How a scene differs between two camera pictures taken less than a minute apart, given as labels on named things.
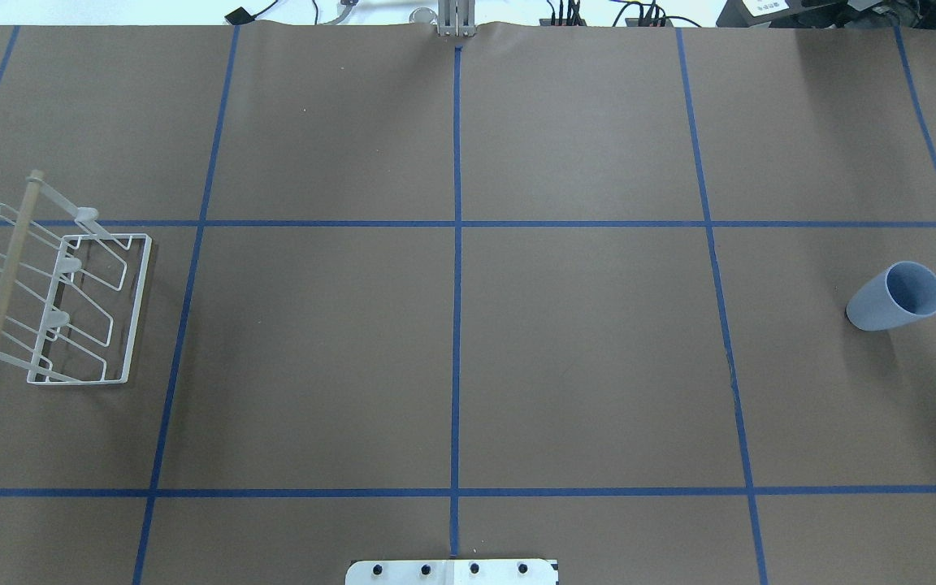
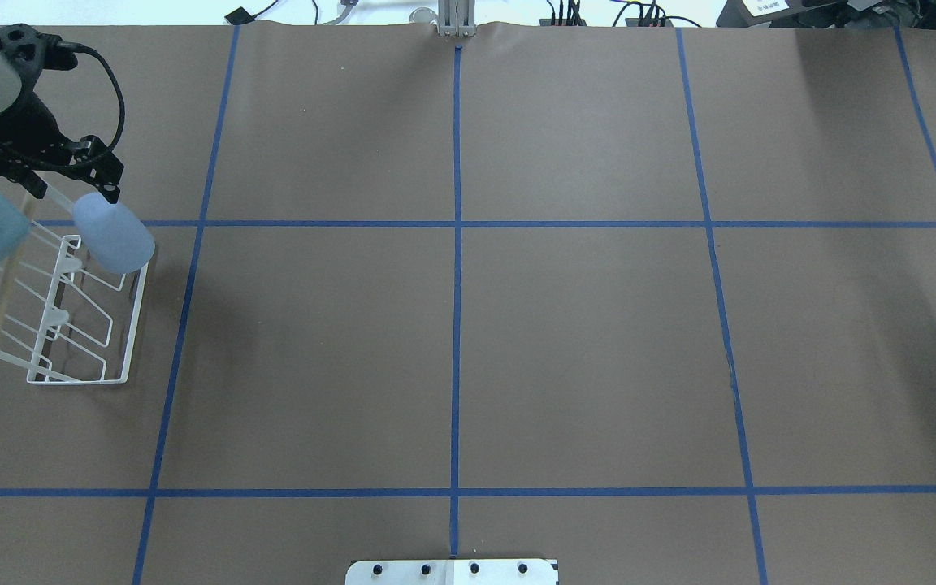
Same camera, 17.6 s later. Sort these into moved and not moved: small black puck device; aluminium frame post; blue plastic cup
Moved: blue plastic cup
Not moved: aluminium frame post; small black puck device
